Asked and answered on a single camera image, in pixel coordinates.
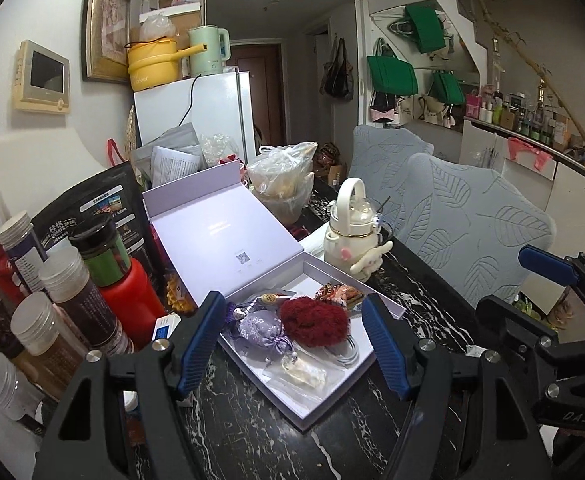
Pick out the red snack packet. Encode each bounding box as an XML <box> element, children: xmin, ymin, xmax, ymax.
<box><xmin>315</xmin><ymin>283</ymin><xmax>364</xmax><ymax>308</ymax></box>

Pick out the white rounded board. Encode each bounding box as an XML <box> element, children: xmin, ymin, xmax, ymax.
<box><xmin>0</xmin><ymin>127</ymin><xmax>104</xmax><ymax>221</ymax></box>

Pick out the light green electric kettle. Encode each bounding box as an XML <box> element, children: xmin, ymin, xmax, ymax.
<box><xmin>187</xmin><ymin>25</ymin><xmax>232</xmax><ymax>78</ymax></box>

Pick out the plastic bag with food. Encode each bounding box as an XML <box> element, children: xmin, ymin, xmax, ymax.
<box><xmin>246</xmin><ymin>142</ymin><xmax>319</xmax><ymax>226</ymax></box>

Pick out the green tote bag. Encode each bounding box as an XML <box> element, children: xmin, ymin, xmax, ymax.
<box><xmin>367</xmin><ymin>55</ymin><xmax>419</xmax><ymax>96</ymax></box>
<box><xmin>405</xmin><ymin>4</ymin><xmax>445</xmax><ymax>53</ymax></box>
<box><xmin>429</xmin><ymin>71</ymin><xmax>465</xmax><ymax>106</ymax></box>

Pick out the white cabinet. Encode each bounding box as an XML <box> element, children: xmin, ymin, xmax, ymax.
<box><xmin>459</xmin><ymin>117</ymin><xmax>585</xmax><ymax>261</ymax></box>

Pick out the yellow snack packet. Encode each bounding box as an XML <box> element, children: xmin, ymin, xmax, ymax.
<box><xmin>165</xmin><ymin>270</ymin><xmax>198</xmax><ymax>316</ymax></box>

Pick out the blue white medicine box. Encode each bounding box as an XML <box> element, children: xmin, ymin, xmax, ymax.
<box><xmin>152</xmin><ymin>314</ymin><xmax>183</xmax><ymax>346</ymax></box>

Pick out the jar with green label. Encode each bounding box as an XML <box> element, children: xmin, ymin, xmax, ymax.
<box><xmin>68</xmin><ymin>215</ymin><xmax>132</xmax><ymax>288</ymax></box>

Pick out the jar with dark contents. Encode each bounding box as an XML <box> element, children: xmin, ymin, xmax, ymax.
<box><xmin>39</xmin><ymin>247</ymin><xmax>133</xmax><ymax>356</ymax></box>

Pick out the white charging cable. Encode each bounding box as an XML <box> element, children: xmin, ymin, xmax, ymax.
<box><xmin>292</xmin><ymin>335</ymin><xmax>360</xmax><ymax>368</ymax></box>

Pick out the crumpled clear plastic bag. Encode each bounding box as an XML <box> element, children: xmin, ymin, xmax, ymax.
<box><xmin>200</xmin><ymin>132</ymin><xmax>240</xmax><ymax>168</ymax></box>

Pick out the white fridge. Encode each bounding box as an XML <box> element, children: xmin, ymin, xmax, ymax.
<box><xmin>132</xmin><ymin>70</ymin><xmax>258</xmax><ymax>166</ymax></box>

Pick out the woven straw fan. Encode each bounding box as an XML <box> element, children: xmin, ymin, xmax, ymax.
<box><xmin>125</xmin><ymin>105</ymin><xmax>138</xmax><ymax>161</ymax></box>

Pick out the white tote bag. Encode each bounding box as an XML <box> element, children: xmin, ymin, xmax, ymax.
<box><xmin>417</xmin><ymin>94</ymin><xmax>455</xmax><ymax>126</ymax></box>

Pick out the jar with brown contents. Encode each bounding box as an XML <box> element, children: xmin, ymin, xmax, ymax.
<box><xmin>10</xmin><ymin>292</ymin><xmax>90</xmax><ymax>401</ymax></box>

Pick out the red bottle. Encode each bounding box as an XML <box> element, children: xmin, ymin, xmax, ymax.
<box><xmin>97</xmin><ymin>255</ymin><xmax>168</xmax><ymax>348</ymax></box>

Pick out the black printed pouch bag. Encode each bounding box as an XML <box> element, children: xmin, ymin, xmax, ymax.
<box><xmin>30</xmin><ymin>162</ymin><xmax>148</xmax><ymax>281</ymax></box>

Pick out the pink ribbon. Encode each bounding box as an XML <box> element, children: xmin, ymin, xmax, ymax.
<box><xmin>507</xmin><ymin>137</ymin><xmax>553</xmax><ymax>171</ymax></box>

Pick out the bamboo branch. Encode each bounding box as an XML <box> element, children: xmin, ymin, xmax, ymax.
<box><xmin>467</xmin><ymin>0</ymin><xmax>585</xmax><ymax>146</ymax></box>

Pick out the grey foil bag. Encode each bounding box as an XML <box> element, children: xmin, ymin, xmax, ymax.
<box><xmin>132</xmin><ymin>122</ymin><xmax>200</xmax><ymax>186</ymax></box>

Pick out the grey leaf pattern chair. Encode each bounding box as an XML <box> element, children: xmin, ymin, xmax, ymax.
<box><xmin>395</xmin><ymin>152</ymin><xmax>558</xmax><ymax>306</ymax></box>
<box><xmin>349</xmin><ymin>125</ymin><xmax>435</xmax><ymax>221</ymax></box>

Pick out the jar with blue label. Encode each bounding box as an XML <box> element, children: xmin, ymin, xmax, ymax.
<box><xmin>0</xmin><ymin>210</ymin><xmax>48</xmax><ymax>293</ymax></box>

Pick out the white printed paper packet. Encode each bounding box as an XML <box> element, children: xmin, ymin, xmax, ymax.
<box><xmin>150</xmin><ymin>146</ymin><xmax>203</xmax><ymax>188</ymax></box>

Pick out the dark red fluffy scrunchie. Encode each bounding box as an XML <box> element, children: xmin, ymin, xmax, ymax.
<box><xmin>278</xmin><ymin>296</ymin><xmax>350</xmax><ymax>348</ymax></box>

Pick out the pink black hanging bag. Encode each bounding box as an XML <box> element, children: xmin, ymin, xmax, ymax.
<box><xmin>369</xmin><ymin>91</ymin><xmax>403</xmax><ymax>123</ymax></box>

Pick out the empty clear jar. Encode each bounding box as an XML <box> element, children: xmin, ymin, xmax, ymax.
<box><xmin>0</xmin><ymin>352</ymin><xmax>43</xmax><ymax>421</ymax></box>

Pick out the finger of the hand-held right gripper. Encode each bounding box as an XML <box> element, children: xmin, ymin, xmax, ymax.
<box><xmin>518</xmin><ymin>246</ymin><xmax>585</xmax><ymax>311</ymax></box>
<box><xmin>475</xmin><ymin>294</ymin><xmax>585</xmax><ymax>407</ymax></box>

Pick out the dark hanging bag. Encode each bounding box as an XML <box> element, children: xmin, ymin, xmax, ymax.
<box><xmin>319</xmin><ymin>37</ymin><xmax>355</xmax><ymax>101</ymax></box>

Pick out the lavender sachet with purple tassel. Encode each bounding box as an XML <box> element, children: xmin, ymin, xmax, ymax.
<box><xmin>225</xmin><ymin>295</ymin><xmax>298</xmax><ymax>366</ymax></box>

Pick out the shiny clear plastic packet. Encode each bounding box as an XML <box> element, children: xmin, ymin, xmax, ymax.
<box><xmin>267</xmin><ymin>355</ymin><xmax>353</xmax><ymax>398</ymax></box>

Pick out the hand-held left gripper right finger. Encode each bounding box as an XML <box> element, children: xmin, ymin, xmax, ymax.
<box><xmin>361</xmin><ymin>294</ymin><xmax>542</xmax><ymax>480</ymax></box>

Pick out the cream wall intercom panel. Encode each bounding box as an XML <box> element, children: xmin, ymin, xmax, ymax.
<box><xmin>12</xmin><ymin>40</ymin><xmax>70</xmax><ymax>115</ymax></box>

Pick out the framed picture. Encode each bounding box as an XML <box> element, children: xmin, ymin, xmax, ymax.
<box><xmin>81</xmin><ymin>0</ymin><xmax>132</xmax><ymax>85</ymax></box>

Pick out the cream bottle with plush dog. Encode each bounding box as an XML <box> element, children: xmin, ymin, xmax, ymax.
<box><xmin>322</xmin><ymin>177</ymin><xmax>395</xmax><ymax>283</ymax></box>

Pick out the red bag handle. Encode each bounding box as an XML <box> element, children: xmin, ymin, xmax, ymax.
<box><xmin>106</xmin><ymin>139</ymin><xmax>133</xmax><ymax>168</ymax></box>

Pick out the lavender gift box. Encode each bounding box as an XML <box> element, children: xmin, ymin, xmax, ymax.
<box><xmin>141</xmin><ymin>160</ymin><xmax>407</xmax><ymax>433</ymax></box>

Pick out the small clear plastic bag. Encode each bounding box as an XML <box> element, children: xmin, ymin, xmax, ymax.
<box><xmin>138</xmin><ymin>12</ymin><xmax>178</xmax><ymax>43</ymax></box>

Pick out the brown wooden door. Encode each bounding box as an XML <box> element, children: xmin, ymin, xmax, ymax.
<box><xmin>230</xmin><ymin>42</ymin><xmax>286</xmax><ymax>146</ymax></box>

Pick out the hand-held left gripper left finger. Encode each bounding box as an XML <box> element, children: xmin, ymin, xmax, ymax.
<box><xmin>31</xmin><ymin>290</ymin><xmax>227</xmax><ymax>480</ymax></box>

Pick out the row of cosmetic bottles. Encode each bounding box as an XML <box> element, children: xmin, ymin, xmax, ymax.
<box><xmin>465</xmin><ymin>85</ymin><xmax>573</xmax><ymax>146</ymax></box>

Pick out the black power cable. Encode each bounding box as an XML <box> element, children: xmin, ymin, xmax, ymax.
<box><xmin>180</xmin><ymin>75</ymin><xmax>203</xmax><ymax>128</ymax></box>

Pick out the yellow cooking pot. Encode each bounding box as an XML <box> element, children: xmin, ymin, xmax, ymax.
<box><xmin>126</xmin><ymin>37</ymin><xmax>208</xmax><ymax>93</ymax></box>

